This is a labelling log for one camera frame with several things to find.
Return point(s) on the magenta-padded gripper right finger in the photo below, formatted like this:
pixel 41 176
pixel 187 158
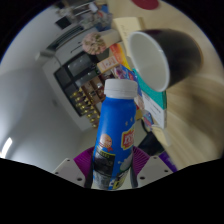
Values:
pixel 143 160

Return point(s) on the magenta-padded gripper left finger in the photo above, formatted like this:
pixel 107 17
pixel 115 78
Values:
pixel 83 161

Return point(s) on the blue white-capped drink bottle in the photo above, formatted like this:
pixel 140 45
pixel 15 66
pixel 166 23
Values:
pixel 115 133

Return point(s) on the beige notebook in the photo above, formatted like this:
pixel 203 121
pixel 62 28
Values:
pixel 161 134

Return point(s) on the teal book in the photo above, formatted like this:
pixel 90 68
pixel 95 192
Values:
pixel 156 98

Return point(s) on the ceiling light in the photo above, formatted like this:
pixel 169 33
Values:
pixel 6 146

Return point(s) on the blue colourful book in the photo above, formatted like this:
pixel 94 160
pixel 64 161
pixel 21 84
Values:
pixel 125 73

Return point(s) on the dark glass window door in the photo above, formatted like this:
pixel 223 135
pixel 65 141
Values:
pixel 75 73

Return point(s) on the small wooden card stand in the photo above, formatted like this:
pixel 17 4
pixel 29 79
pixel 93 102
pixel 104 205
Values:
pixel 107 64

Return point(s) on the black mug white inside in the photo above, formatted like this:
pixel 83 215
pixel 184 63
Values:
pixel 173 56

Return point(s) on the orange book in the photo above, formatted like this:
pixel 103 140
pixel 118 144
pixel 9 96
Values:
pixel 118 55

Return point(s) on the pink flower bouquet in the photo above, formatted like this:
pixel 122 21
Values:
pixel 95 43

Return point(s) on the beige paper pad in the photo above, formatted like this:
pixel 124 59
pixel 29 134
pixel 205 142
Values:
pixel 128 26

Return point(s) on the black computer monitor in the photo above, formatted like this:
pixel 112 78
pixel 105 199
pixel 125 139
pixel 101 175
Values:
pixel 63 21

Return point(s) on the flat round red coaster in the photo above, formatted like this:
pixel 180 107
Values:
pixel 145 3

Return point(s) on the white wall air conditioner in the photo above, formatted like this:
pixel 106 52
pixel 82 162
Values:
pixel 66 36

